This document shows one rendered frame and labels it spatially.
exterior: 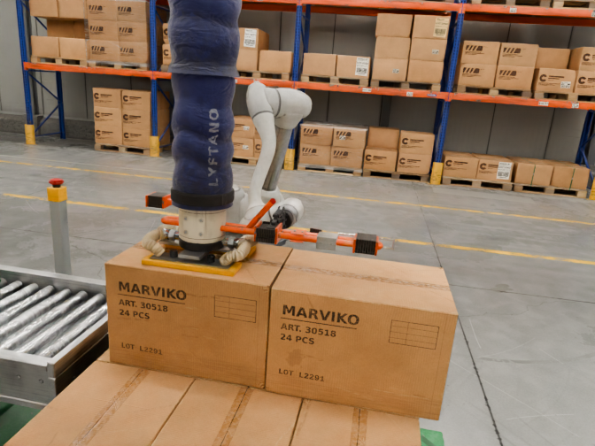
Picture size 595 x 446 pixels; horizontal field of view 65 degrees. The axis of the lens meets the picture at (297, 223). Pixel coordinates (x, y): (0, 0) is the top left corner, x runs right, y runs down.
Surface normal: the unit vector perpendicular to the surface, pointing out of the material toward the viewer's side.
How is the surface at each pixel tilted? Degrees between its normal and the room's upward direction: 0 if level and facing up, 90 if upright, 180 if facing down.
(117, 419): 0
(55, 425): 0
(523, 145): 90
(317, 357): 90
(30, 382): 90
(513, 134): 90
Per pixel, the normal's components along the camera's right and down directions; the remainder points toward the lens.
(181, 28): -0.48, 0.05
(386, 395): -0.18, 0.27
